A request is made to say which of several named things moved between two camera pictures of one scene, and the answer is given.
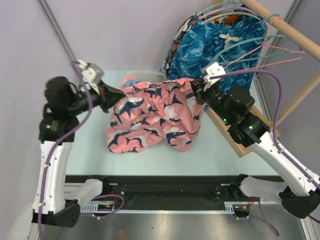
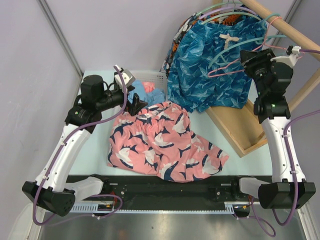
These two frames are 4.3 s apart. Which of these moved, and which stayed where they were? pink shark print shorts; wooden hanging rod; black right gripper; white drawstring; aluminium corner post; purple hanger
Moved: black right gripper; pink shark print shorts
Stayed: aluminium corner post; purple hanger; white drawstring; wooden hanging rod
